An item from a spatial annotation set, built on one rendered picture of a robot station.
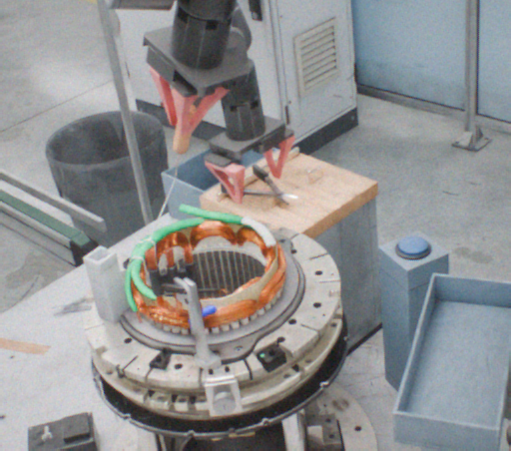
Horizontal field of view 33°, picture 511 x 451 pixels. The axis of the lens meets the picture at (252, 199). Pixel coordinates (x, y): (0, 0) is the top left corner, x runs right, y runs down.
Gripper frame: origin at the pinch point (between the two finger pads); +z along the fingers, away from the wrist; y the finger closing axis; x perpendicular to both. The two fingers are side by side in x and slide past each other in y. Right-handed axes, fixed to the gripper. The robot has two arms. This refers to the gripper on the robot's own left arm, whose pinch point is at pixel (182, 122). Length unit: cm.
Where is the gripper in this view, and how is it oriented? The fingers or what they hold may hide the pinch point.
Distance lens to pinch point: 93.0
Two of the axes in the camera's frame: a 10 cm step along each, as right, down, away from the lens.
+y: 6.4, 6.1, -4.7
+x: 7.4, -3.2, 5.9
